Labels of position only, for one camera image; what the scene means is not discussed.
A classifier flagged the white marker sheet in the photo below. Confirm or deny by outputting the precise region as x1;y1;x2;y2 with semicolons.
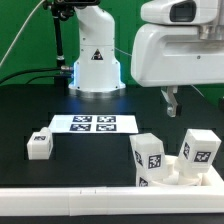
49;115;138;133

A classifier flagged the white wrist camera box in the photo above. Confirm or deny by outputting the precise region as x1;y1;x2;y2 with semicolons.
140;0;224;25

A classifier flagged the white L-shaped barrier wall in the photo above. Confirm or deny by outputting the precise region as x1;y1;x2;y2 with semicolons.
0;168;224;216

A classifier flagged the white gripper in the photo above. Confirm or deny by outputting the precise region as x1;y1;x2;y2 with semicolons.
131;24;224;117

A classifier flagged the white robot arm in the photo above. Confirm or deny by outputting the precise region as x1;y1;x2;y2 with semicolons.
69;0;224;117

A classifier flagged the black cable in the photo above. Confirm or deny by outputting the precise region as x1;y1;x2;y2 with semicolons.
0;67;73;86

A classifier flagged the grey cable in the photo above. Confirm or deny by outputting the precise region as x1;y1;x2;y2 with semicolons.
0;0;47;68

